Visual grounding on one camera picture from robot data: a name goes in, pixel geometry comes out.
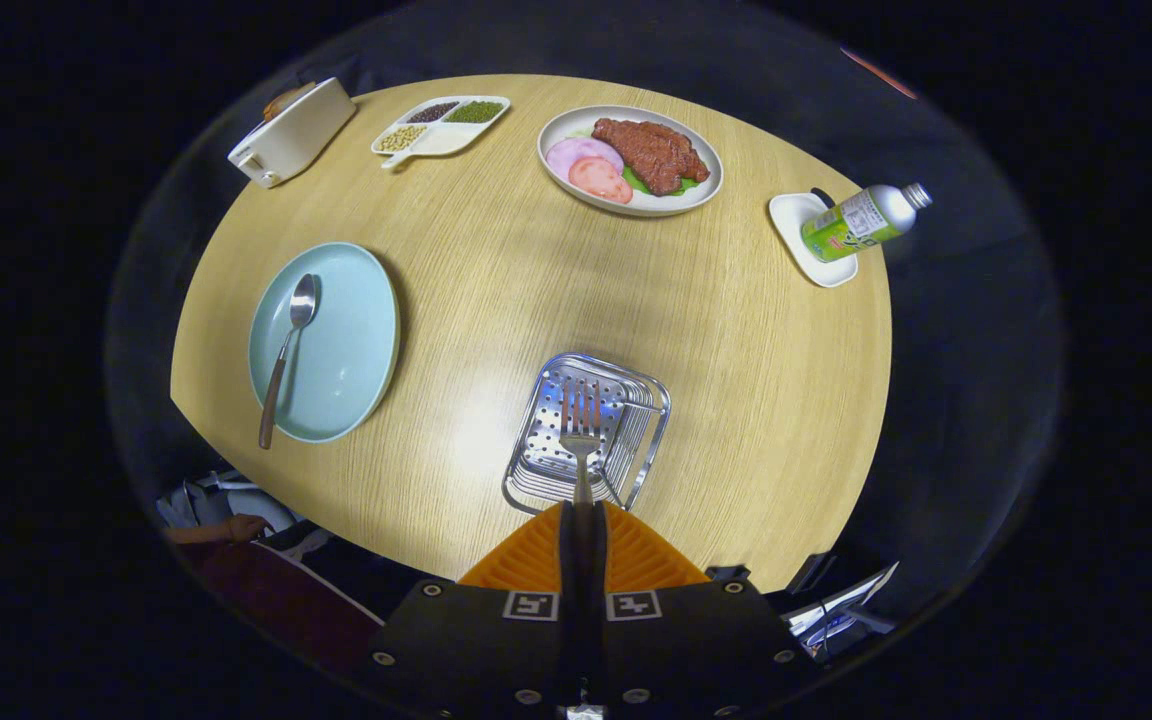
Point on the dark brown beans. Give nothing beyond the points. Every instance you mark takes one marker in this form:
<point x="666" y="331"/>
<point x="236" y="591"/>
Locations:
<point x="433" y="112"/>

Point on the small white square dish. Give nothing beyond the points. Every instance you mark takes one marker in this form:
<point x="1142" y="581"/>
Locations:
<point x="796" y="225"/>

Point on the light blue plate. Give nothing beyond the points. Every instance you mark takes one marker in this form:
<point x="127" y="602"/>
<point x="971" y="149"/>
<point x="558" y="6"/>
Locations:
<point x="346" y="350"/>

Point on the white divided dish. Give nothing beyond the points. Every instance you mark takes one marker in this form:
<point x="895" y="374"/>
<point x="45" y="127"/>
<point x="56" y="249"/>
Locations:
<point x="446" y="142"/>

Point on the brown meat steak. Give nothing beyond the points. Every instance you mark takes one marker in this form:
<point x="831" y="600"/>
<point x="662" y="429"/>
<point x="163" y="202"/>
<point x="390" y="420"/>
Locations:
<point x="651" y="152"/>

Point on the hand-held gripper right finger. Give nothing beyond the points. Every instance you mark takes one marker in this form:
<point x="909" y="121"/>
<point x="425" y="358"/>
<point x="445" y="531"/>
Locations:
<point x="686" y="640"/>

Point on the dark red cloth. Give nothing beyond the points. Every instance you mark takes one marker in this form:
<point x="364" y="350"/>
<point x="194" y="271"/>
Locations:
<point x="276" y="600"/>

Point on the pink red sausage slice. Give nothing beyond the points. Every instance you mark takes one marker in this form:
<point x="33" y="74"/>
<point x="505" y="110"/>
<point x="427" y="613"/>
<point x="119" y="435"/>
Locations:
<point x="601" y="182"/>

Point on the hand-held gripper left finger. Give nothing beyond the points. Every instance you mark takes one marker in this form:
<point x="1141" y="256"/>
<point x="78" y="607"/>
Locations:
<point x="476" y="640"/>

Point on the pale pink ham slice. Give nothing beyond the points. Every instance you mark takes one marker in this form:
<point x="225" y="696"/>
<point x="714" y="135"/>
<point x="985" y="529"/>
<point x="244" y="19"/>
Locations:
<point x="576" y="152"/>

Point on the green mung beans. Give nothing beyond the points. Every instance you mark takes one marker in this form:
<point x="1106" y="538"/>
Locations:
<point x="476" y="111"/>

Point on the green lettuce leaf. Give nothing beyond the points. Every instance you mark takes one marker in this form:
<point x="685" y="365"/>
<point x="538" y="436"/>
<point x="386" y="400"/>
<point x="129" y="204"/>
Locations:
<point x="636" y="183"/>

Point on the yellow soybeans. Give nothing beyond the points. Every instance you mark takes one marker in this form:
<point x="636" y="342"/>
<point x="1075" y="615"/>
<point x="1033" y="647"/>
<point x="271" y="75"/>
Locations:
<point x="402" y="138"/>

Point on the white round food plate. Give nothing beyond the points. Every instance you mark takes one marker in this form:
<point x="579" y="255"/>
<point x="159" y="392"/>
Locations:
<point x="566" y="125"/>

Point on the white toaster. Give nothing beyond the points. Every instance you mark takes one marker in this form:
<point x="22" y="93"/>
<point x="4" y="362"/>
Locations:
<point x="296" y="135"/>

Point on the brown toast slices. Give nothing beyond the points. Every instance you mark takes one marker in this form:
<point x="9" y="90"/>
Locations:
<point x="286" y="98"/>

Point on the perforated metal basket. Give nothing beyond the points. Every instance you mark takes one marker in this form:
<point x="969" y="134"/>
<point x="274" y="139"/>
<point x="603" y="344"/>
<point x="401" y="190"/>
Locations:
<point x="626" y="400"/>

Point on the silver bottle with green label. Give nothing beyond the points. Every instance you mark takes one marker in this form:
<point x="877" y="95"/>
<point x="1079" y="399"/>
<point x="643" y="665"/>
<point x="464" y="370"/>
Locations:
<point x="851" y="225"/>

